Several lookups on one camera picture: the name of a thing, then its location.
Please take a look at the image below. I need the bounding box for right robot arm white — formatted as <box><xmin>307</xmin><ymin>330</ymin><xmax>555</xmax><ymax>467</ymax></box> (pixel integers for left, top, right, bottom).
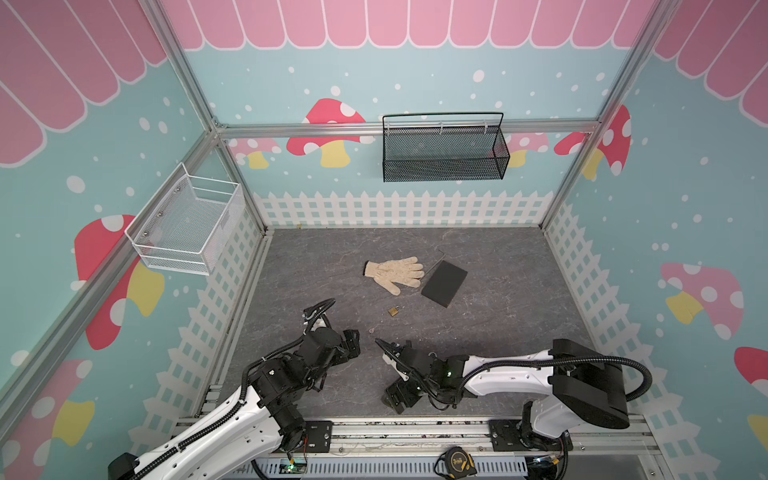
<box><xmin>376</xmin><ymin>339</ymin><xmax>653</xmax><ymax>449</ymax></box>

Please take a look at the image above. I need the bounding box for beige knit work glove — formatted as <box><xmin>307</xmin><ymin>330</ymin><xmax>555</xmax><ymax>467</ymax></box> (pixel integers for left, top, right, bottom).
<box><xmin>364</xmin><ymin>257</ymin><xmax>425</xmax><ymax>296</ymax></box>

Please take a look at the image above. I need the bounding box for metal hex key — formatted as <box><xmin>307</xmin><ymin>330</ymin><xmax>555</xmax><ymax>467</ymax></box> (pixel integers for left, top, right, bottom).
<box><xmin>424</xmin><ymin>249</ymin><xmax>446</xmax><ymax>275</ymax></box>

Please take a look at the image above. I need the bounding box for white wire wall basket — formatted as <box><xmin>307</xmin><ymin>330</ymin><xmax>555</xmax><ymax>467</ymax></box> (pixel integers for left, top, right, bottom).
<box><xmin>125</xmin><ymin>164</ymin><xmax>245</xmax><ymax>276</ymax></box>

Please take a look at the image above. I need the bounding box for yellow black tape measure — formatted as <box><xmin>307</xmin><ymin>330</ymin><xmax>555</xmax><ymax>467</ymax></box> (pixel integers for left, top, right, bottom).
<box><xmin>433</xmin><ymin>446</ymin><xmax>478</xmax><ymax>480</ymax></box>

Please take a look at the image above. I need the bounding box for black flat box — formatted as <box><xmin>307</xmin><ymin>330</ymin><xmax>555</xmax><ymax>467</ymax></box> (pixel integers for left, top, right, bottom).
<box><xmin>421</xmin><ymin>260</ymin><xmax>468</xmax><ymax>308</ymax></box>

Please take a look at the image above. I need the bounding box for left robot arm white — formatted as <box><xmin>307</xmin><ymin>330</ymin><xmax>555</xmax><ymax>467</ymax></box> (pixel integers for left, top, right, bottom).
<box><xmin>107</xmin><ymin>299</ymin><xmax>360</xmax><ymax>479</ymax></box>

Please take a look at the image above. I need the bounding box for black mesh wall basket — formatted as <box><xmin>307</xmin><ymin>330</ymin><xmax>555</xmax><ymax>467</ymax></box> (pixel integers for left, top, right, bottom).
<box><xmin>381</xmin><ymin>111</ymin><xmax>511</xmax><ymax>182</ymax></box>

